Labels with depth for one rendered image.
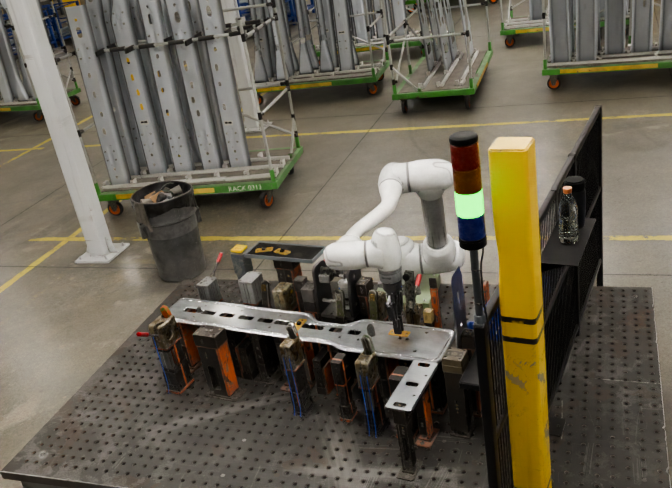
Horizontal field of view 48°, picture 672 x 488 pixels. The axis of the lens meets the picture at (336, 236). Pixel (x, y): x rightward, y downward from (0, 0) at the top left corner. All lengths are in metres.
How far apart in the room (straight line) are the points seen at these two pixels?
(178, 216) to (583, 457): 3.84
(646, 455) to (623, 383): 0.41
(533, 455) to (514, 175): 0.91
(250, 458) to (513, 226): 1.55
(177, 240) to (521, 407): 4.08
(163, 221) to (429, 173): 3.06
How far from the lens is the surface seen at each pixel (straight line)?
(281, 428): 3.18
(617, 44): 9.86
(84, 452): 3.42
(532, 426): 2.36
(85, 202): 6.81
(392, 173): 3.24
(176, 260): 6.04
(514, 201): 1.97
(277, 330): 3.22
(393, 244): 2.77
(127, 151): 7.92
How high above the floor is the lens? 2.66
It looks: 25 degrees down
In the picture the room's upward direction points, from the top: 10 degrees counter-clockwise
